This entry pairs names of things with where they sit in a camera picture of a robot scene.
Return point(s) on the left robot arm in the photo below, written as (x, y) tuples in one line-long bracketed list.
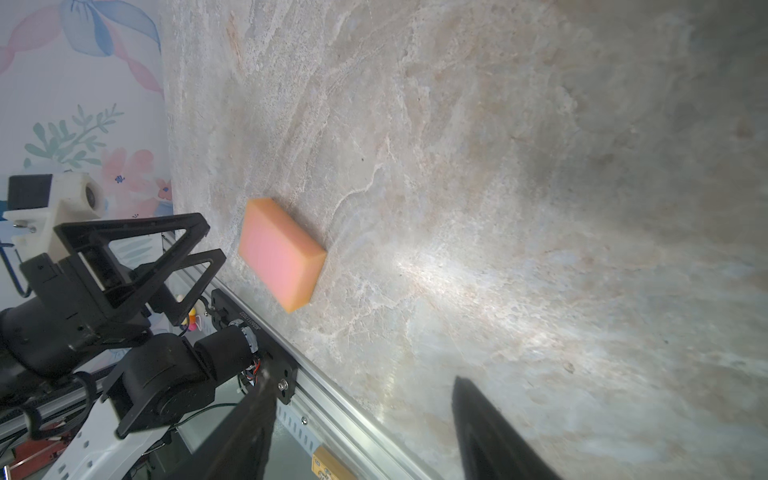
[(115, 406)]

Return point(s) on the pink sponge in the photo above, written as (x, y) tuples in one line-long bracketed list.
[(281, 253)]

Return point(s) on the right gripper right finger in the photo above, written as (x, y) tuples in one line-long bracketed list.
[(489, 446)]

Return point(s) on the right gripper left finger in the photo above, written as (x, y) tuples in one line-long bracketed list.
[(239, 447)]

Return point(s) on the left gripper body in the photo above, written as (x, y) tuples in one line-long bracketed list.
[(71, 319)]

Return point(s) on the small circuit board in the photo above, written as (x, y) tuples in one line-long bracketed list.
[(325, 466)]

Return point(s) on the colourful toy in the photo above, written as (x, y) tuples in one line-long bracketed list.
[(192, 320)]

